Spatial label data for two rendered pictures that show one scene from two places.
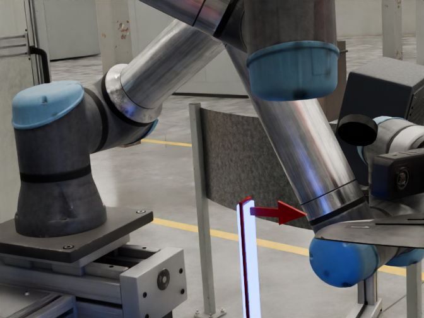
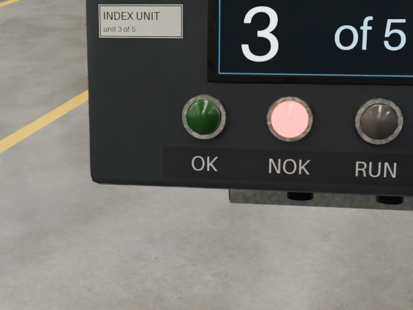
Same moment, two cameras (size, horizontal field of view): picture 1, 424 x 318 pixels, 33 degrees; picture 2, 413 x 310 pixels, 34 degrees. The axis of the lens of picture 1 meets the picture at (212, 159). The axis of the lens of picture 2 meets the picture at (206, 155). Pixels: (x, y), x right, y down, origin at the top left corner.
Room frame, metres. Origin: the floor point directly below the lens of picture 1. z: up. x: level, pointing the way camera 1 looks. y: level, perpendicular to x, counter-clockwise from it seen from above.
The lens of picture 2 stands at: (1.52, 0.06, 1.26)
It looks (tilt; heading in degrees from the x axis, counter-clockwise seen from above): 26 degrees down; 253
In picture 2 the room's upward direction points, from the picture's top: 2 degrees counter-clockwise
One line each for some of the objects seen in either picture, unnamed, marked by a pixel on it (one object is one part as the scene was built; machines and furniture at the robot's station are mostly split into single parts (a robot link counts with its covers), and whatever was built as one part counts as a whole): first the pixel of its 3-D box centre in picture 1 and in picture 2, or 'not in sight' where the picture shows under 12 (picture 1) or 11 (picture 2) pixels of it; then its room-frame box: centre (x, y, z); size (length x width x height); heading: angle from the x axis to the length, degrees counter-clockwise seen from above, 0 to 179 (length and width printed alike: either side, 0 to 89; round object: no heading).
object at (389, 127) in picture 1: (396, 149); not in sight; (0.95, -0.25, 1.17); 0.11 x 0.08 x 0.09; 11
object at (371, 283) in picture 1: (366, 247); not in sight; (1.17, -0.25, 0.96); 0.03 x 0.03 x 0.20; 64
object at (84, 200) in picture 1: (58, 194); not in sight; (1.18, 0.26, 1.09); 0.15 x 0.15 x 0.10
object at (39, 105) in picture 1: (53, 125); not in sight; (1.18, 0.26, 1.20); 0.13 x 0.12 x 0.14; 142
